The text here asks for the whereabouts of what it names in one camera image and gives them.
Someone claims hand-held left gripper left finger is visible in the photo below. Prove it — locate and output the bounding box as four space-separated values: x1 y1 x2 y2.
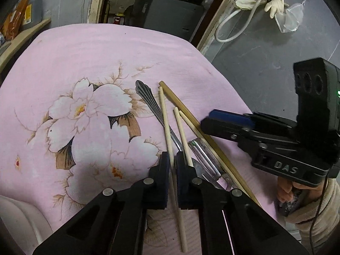
32 151 170 255

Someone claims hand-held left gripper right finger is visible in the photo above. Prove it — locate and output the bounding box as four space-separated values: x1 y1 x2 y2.
175 151 310 255

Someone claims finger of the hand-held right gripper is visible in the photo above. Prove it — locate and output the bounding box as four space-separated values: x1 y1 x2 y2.
208 109 255 127
200 118 251 143

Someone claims metal peeler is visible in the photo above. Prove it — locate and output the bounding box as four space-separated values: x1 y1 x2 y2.
188 138 241 192

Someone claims light bamboo chopstick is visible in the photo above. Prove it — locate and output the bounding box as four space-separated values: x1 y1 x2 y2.
173 107 194 167
159 86 189 253
179 111 226 170

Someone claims dark wooden chopstick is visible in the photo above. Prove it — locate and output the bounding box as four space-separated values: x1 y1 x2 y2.
159 82 263 208

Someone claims white plastic utensil holder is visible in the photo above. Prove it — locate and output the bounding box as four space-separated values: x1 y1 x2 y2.
0 195 54 255

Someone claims person's right forearm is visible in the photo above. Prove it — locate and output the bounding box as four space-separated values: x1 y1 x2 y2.
284 177 340 245

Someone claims person's right hand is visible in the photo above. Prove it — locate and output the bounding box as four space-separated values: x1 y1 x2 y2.
277 177 296 205

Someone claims clear plastic bag on hook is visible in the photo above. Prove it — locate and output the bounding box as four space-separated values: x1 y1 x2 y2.
275 0 306 34

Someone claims grey cabinet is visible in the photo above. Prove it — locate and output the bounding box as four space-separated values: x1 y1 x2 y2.
131 0 208 42

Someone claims pink floral cloth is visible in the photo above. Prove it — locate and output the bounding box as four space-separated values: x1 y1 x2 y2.
0 23 295 255

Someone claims cooking oil jug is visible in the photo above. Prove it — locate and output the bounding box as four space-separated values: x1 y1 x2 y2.
21 0 43 30

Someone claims orange packet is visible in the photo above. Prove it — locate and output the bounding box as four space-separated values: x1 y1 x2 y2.
1 0 31 41

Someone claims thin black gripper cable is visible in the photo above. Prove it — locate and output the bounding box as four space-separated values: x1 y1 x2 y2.
309 175 331 255

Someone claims white shower hose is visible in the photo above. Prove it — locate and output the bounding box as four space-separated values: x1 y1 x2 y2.
214 0 272 43

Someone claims wooden door frame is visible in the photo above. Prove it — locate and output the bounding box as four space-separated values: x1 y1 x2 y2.
88 0 246 57

